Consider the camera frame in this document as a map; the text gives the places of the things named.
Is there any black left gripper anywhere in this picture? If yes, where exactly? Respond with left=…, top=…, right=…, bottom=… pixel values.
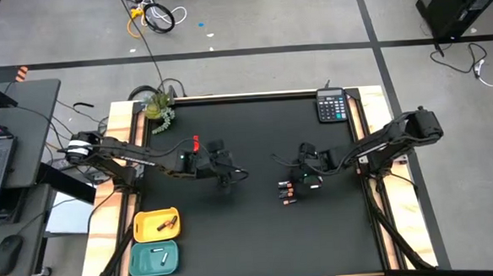
left=195, top=138, right=239, bottom=198

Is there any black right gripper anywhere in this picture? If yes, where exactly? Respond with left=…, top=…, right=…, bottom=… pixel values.
left=299, top=140, right=339, bottom=187

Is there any black desk calculator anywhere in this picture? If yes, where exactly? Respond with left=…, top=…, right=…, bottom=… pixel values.
left=314, top=86, right=349, bottom=124

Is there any potted green succulent plant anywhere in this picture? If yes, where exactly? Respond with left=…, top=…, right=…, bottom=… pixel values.
left=141, top=90, right=178, bottom=137

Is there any light wooden table board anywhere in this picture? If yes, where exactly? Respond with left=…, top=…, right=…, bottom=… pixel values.
left=69, top=100, right=155, bottom=276
left=347, top=82, right=439, bottom=273

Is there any yellow plastic tray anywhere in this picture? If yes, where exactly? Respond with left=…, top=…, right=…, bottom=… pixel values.
left=131, top=206, right=182, bottom=245

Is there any teal plastic tray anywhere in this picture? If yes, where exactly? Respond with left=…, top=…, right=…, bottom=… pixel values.
left=127, top=239, right=181, bottom=276

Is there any black desk leg bar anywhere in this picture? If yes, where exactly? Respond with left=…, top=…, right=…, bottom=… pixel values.
left=35, top=160, right=98, bottom=208

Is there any white sheet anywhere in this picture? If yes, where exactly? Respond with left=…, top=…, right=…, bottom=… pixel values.
left=43, top=190, right=100, bottom=237

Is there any dark grey desk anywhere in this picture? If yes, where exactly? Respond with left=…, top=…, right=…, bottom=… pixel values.
left=0, top=78, right=72, bottom=276

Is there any orange black striped marker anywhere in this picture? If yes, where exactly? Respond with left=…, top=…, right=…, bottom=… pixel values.
left=14, top=64, right=30, bottom=83

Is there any black computer mouse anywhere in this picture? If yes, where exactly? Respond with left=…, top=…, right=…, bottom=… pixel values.
left=0, top=233, right=26, bottom=276

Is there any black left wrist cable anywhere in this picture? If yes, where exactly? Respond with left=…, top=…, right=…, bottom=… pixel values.
left=226, top=165, right=252, bottom=186

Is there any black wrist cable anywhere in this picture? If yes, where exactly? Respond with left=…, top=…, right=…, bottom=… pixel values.
left=226, top=165, right=252, bottom=186
left=271, top=152, right=304, bottom=170

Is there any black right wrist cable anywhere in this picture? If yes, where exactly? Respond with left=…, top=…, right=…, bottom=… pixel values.
left=271, top=152, right=304, bottom=170

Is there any thick black cable loop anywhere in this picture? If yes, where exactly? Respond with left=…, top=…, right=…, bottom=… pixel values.
left=125, top=76, right=187, bottom=102

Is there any long black floor cable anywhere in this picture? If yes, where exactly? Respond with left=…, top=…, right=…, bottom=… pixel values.
left=116, top=0, right=167, bottom=97

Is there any coiled black cable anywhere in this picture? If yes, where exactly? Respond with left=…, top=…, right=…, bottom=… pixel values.
left=142, top=1, right=177, bottom=35

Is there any white floor cable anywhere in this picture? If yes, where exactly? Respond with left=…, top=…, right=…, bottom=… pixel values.
left=150, top=4, right=189, bottom=28

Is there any black floor cable with plug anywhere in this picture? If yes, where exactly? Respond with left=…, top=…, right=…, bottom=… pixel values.
left=429, top=40, right=490, bottom=77

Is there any yellow cable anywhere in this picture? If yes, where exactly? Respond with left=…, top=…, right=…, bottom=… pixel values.
left=126, top=7, right=148, bottom=40

